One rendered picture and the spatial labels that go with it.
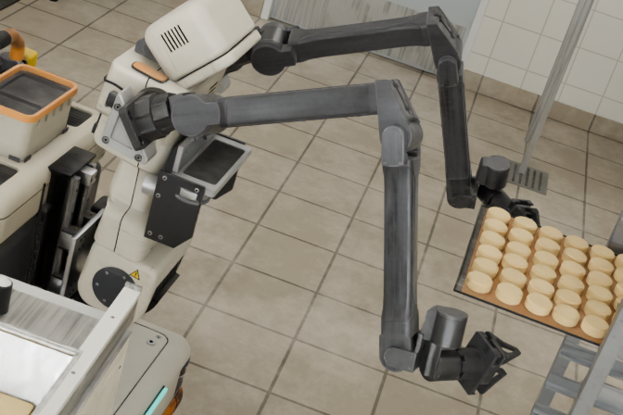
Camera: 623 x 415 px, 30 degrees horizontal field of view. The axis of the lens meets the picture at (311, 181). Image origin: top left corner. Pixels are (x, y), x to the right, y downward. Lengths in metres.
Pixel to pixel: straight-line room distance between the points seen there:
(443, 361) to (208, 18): 0.78
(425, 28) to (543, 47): 3.52
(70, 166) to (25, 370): 1.41
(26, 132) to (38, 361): 1.34
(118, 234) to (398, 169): 0.72
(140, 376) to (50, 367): 1.68
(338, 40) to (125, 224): 0.59
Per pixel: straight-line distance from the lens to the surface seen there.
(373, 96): 1.97
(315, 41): 2.47
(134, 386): 2.79
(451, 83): 2.46
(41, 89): 2.59
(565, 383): 2.72
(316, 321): 3.70
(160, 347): 2.92
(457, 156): 2.61
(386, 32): 2.44
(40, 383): 1.15
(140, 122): 2.14
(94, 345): 1.85
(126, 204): 2.45
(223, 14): 2.27
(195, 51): 2.23
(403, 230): 1.98
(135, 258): 2.45
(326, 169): 4.67
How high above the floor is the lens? 2.00
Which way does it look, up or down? 26 degrees down
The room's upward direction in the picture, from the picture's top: 17 degrees clockwise
